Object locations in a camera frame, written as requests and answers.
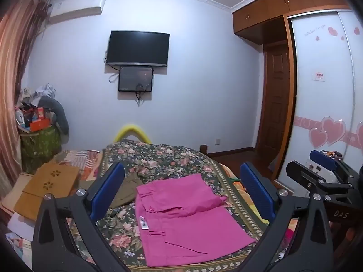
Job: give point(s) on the white paper stack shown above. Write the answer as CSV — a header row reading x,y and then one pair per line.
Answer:
x,y
19,223

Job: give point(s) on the orange box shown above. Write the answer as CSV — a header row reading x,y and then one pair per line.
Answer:
x,y
39,124

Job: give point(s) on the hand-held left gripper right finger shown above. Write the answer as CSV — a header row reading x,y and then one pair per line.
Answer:
x,y
256,187

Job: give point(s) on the printed paper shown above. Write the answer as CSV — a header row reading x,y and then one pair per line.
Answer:
x,y
17,245

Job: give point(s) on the black wall television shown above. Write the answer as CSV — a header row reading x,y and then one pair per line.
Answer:
x,y
137,46

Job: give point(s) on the olive green garment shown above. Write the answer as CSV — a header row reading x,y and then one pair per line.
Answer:
x,y
127,189

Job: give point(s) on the red and white sticker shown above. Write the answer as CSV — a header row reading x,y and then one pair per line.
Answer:
x,y
320,76

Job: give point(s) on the dark wooden bed post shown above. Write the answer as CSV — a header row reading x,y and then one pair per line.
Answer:
x,y
203,148

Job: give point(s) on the dark floral blanket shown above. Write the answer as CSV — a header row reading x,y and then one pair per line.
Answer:
x,y
175,158

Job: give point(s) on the brown wooden door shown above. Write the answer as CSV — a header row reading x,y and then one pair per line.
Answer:
x,y
276,96

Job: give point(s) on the pile of clutter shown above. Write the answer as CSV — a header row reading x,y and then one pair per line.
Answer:
x,y
31,102

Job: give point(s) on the white heart-print sliding door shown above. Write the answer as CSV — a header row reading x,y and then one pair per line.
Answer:
x,y
356,90

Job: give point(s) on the brown cardboard box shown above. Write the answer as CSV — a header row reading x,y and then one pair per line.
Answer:
x,y
48,178

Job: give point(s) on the wooden wardrobe with heart doors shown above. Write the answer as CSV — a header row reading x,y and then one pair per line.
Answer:
x,y
317,104

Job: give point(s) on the small black wall monitor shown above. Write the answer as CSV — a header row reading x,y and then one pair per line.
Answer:
x,y
135,78

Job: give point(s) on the wooden overhead cabinet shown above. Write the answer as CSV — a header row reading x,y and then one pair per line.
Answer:
x,y
266,8

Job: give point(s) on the pink striped curtain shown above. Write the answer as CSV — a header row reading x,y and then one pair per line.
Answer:
x,y
14,62

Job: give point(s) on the striped patterned sheet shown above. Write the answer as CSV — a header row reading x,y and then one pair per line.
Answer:
x,y
82,158

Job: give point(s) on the white air conditioner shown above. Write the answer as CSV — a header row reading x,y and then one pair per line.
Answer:
x,y
76,7

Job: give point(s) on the yellow curved object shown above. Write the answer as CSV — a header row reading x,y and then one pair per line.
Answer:
x,y
132,128

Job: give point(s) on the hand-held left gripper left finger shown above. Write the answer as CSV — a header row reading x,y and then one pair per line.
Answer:
x,y
109,184

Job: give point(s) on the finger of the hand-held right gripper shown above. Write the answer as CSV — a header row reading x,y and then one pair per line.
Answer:
x,y
303,171
323,158

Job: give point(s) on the pink pants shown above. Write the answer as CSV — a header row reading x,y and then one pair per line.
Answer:
x,y
184,226

